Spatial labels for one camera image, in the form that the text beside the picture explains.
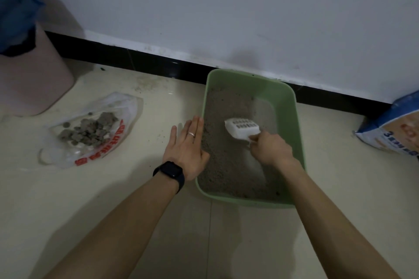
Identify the person's right forearm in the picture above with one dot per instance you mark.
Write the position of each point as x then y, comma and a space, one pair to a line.
330, 223

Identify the pink trash bin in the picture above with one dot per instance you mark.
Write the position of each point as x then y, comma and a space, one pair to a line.
36, 79

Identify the blue bin liner bag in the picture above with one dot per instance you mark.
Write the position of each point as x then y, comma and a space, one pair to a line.
14, 4

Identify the white slotted litter scoop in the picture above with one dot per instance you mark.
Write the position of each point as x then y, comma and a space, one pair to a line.
240, 129

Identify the person's left hand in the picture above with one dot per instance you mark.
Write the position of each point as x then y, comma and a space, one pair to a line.
185, 157

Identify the clear plastic bag red print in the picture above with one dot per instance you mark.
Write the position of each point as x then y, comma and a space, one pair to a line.
111, 140

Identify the person's left forearm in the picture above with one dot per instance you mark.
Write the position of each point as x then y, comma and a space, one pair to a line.
124, 229

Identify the person's right hand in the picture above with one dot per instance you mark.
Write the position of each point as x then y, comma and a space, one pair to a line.
271, 149

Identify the person's left middle finger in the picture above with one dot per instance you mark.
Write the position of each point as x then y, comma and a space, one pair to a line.
192, 128

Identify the grey cat litter sand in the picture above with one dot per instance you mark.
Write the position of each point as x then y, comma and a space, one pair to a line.
226, 161

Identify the person's left little finger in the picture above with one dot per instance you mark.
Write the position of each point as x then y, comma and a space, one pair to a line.
173, 135

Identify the black wrist watch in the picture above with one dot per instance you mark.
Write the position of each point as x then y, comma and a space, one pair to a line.
170, 171

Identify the person's right fingers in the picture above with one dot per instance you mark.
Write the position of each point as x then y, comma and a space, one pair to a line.
255, 140

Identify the green plastic litter box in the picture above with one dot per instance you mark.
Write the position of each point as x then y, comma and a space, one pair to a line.
289, 105

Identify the pile of grey litter clumps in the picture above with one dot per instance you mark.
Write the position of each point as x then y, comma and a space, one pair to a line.
90, 128

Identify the blue and white litter package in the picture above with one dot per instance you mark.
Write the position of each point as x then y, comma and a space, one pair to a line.
392, 128

